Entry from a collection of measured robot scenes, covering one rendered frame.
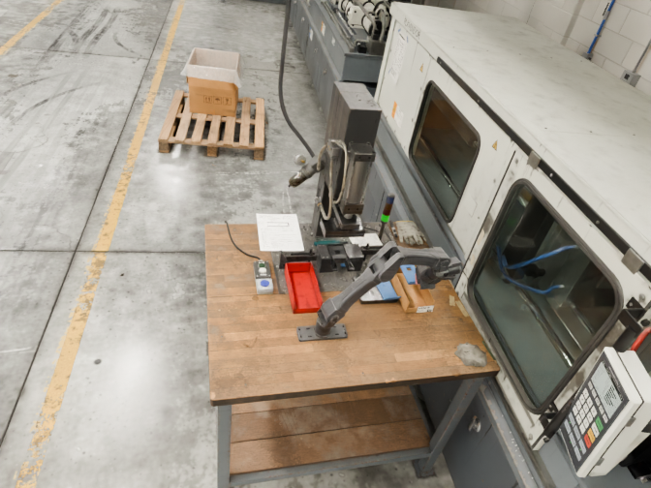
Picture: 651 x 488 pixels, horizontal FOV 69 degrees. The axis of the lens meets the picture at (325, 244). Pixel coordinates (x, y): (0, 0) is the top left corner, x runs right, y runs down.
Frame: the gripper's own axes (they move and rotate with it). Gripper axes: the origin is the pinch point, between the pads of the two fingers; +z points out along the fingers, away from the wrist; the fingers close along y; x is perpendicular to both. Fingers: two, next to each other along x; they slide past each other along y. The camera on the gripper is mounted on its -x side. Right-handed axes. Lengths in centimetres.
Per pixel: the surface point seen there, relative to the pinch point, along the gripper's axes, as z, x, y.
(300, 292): 12, 49, 0
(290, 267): 17, 52, 13
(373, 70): 182, -80, 261
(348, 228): -3.4, 29.7, 23.6
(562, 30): 116, -254, 271
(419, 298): 8.0, -3.9, -5.9
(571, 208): -66, -25, 7
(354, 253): 13.6, 22.5, 17.9
